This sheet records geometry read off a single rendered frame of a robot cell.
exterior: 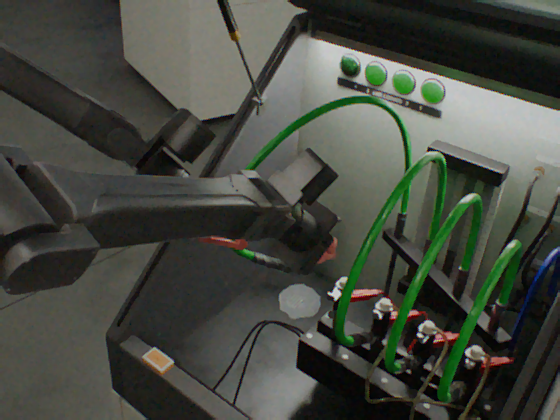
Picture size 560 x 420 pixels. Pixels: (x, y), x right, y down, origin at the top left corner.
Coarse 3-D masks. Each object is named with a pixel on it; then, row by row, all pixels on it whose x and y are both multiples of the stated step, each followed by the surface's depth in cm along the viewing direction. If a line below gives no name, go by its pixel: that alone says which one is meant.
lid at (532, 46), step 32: (288, 0) 121; (320, 0) 108; (352, 0) 98; (384, 0) 92; (416, 0) 90; (448, 0) 84; (480, 0) 78; (512, 0) 73; (544, 0) 69; (416, 32) 104; (448, 32) 95; (480, 32) 87; (512, 32) 82; (544, 32) 80; (512, 64) 100; (544, 64) 92
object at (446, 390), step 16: (512, 256) 86; (496, 272) 76; (512, 272) 89; (480, 304) 75; (496, 304) 93; (496, 320) 94; (464, 336) 75; (448, 368) 76; (448, 384) 77; (464, 384) 90; (448, 400) 81
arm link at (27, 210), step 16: (0, 160) 40; (0, 176) 38; (16, 176) 40; (0, 192) 37; (16, 192) 38; (0, 208) 37; (16, 208) 37; (32, 208) 38; (0, 224) 36; (16, 224) 36; (32, 224) 37; (48, 224) 38; (0, 240) 35
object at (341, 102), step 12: (360, 96) 93; (324, 108) 90; (336, 108) 91; (384, 108) 97; (300, 120) 89; (396, 120) 100; (288, 132) 89; (408, 132) 103; (276, 144) 89; (408, 144) 104; (264, 156) 89; (408, 156) 106; (252, 168) 89; (408, 168) 107; (408, 192) 110; (240, 252) 96; (252, 252) 99
